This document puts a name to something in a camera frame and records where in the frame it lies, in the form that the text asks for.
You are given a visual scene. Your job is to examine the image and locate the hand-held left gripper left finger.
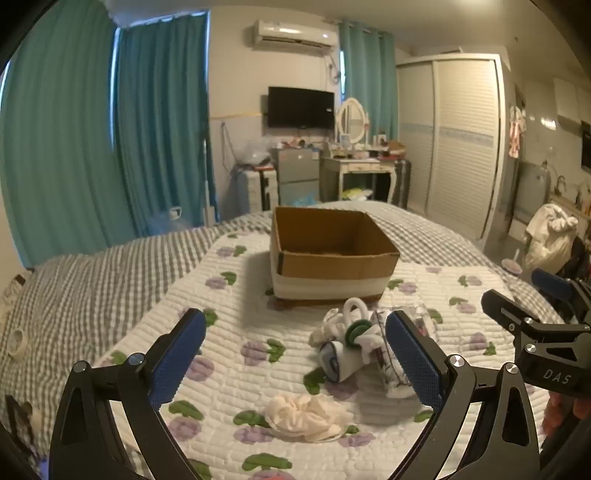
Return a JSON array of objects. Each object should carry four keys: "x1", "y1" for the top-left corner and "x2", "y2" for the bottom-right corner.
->
[{"x1": 48, "y1": 308, "x2": 207, "y2": 480}]

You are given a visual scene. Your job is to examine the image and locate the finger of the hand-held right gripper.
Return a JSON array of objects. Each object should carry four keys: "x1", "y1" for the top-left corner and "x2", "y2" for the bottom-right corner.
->
[
  {"x1": 530, "y1": 268, "x2": 591, "y2": 320},
  {"x1": 481, "y1": 289, "x2": 544, "y2": 334}
]

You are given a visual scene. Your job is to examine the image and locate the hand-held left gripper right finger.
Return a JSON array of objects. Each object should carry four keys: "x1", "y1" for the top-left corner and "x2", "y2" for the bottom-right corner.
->
[{"x1": 385, "y1": 309, "x2": 541, "y2": 480}]

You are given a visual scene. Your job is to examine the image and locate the white sock blue print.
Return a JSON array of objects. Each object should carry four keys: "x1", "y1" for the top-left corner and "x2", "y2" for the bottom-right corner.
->
[{"x1": 318, "y1": 342, "x2": 366, "y2": 384}]

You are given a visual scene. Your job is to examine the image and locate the white socks with green trim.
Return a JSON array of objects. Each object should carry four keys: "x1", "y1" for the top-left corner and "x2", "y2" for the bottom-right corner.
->
[{"x1": 308, "y1": 297, "x2": 386, "y2": 366}]

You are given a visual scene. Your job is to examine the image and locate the cream ruffled cloth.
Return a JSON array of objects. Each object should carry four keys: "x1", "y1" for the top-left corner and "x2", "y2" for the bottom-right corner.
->
[{"x1": 263, "y1": 394, "x2": 354, "y2": 443}]

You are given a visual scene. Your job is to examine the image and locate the cardboard box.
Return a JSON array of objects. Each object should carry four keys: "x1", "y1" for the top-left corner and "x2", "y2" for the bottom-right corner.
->
[{"x1": 269, "y1": 206, "x2": 402, "y2": 306}]

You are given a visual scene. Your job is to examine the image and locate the person's right hand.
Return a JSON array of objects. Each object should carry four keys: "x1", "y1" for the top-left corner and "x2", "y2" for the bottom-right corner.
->
[{"x1": 542, "y1": 395, "x2": 574, "y2": 437}]

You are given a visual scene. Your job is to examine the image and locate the white clothes pile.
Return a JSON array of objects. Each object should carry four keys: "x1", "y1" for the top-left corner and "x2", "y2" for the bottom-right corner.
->
[{"x1": 523, "y1": 202, "x2": 581, "y2": 274}]

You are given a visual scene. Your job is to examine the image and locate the white floral quilt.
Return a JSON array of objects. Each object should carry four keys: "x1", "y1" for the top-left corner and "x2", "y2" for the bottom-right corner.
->
[{"x1": 91, "y1": 230, "x2": 566, "y2": 480}]

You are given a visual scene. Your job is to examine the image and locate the blue water jug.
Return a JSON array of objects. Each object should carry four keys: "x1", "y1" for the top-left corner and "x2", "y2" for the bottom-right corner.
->
[{"x1": 147, "y1": 209, "x2": 192, "y2": 237}]

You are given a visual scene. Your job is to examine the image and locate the pink hanging clothes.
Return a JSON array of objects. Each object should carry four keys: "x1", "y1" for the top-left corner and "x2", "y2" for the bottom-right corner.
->
[{"x1": 507, "y1": 105, "x2": 527, "y2": 158}]

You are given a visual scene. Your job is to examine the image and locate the white round tape roll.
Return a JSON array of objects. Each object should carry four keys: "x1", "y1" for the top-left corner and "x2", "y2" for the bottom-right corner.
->
[{"x1": 6, "y1": 328, "x2": 29, "y2": 357}]

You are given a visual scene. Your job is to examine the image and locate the dark striped suitcase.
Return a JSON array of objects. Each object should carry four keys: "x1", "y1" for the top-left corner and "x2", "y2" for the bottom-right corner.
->
[{"x1": 392, "y1": 159, "x2": 413, "y2": 209}]

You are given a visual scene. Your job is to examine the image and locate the white sliding door wardrobe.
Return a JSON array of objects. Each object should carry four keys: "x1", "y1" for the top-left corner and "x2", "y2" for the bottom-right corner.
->
[{"x1": 396, "y1": 52, "x2": 505, "y2": 241}]

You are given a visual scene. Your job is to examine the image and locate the white drawer cabinet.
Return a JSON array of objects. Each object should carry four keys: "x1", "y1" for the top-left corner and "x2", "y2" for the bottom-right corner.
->
[{"x1": 246, "y1": 168, "x2": 279, "y2": 214}]

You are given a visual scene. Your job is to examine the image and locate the white dressing table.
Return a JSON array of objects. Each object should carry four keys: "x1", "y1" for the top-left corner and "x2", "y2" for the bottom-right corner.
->
[{"x1": 320, "y1": 154, "x2": 399, "y2": 205}]

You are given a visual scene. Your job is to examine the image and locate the clear plastic bag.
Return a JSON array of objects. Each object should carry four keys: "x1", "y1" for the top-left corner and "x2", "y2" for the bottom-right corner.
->
[{"x1": 235, "y1": 140, "x2": 271, "y2": 165}]

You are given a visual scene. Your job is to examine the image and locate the silver mini fridge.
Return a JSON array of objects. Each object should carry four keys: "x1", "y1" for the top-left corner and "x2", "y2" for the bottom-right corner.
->
[{"x1": 276, "y1": 148, "x2": 322, "y2": 207}]

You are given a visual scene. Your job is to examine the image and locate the white oval mirror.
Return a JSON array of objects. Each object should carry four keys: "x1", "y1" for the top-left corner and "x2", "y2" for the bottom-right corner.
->
[{"x1": 335, "y1": 96, "x2": 372, "y2": 151}]

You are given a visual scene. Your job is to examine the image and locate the wide teal curtain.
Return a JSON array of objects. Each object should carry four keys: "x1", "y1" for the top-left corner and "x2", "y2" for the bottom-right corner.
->
[{"x1": 0, "y1": 0, "x2": 122, "y2": 269}]

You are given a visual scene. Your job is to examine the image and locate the narrow teal curtain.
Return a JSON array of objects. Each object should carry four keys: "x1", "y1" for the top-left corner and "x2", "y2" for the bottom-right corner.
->
[{"x1": 339, "y1": 20, "x2": 399, "y2": 145}]

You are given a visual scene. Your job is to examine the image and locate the white air conditioner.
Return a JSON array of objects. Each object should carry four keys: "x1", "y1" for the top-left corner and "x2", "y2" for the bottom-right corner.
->
[{"x1": 251, "y1": 19, "x2": 338, "y2": 52}]

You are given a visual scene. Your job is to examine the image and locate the black wall television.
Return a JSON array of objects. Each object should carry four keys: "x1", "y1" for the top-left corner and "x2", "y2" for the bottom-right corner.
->
[{"x1": 267, "y1": 86, "x2": 336, "y2": 130}]

